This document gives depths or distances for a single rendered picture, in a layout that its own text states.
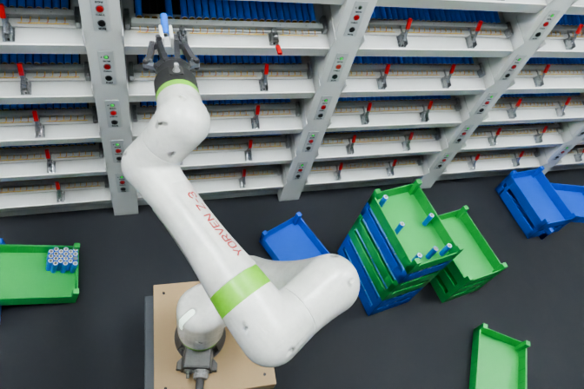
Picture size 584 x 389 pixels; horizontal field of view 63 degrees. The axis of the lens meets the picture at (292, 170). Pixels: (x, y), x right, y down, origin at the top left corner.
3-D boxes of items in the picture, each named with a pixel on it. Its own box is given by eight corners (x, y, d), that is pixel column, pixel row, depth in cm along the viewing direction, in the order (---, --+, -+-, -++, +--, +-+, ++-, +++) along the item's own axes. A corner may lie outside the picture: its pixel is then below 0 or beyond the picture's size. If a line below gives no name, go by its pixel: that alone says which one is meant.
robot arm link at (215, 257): (266, 257, 96) (235, 273, 86) (232, 287, 101) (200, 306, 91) (167, 126, 104) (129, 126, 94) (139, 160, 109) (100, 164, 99)
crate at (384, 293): (425, 286, 185) (434, 278, 179) (381, 301, 178) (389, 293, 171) (388, 221, 200) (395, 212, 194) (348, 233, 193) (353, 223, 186)
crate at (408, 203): (454, 259, 167) (465, 248, 160) (407, 274, 159) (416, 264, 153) (411, 190, 182) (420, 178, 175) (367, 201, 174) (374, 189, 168)
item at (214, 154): (289, 163, 195) (299, 152, 182) (135, 173, 177) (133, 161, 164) (282, 117, 200) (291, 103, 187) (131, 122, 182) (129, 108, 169)
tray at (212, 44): (325, 56, 151) (336, 40, 142) (123, 54, 133) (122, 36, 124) (315, 1, 156) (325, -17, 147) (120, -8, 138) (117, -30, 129)
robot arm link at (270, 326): (306, 343, 98) (326, 332, 88) (257, 385, 91) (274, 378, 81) (253, 272, 102) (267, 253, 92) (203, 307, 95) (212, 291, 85)
